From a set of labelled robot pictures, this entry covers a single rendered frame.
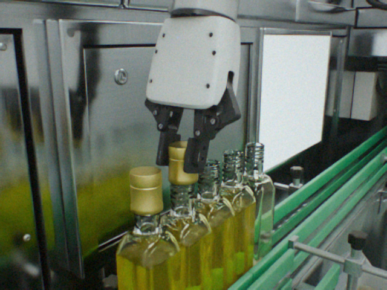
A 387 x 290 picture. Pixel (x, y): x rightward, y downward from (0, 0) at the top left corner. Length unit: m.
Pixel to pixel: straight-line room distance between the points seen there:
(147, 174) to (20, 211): 0.19
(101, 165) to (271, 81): 0.49
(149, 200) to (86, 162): 0.13
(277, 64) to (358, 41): 0.60
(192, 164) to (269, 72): 0.49
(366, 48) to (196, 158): 1.10
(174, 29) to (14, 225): 0.31
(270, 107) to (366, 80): 0.74
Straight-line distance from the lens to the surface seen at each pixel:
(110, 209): 0.57
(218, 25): 0.42
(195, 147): 0.43
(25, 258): 0.56
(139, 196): 0.41
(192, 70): 0.42
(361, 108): 1.61
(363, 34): 1.47
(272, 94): 0.91
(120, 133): 0.55
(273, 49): 0.90
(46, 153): 0.52
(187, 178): 0.45
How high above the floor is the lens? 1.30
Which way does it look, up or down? 16 degrees down
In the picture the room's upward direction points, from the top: straight up
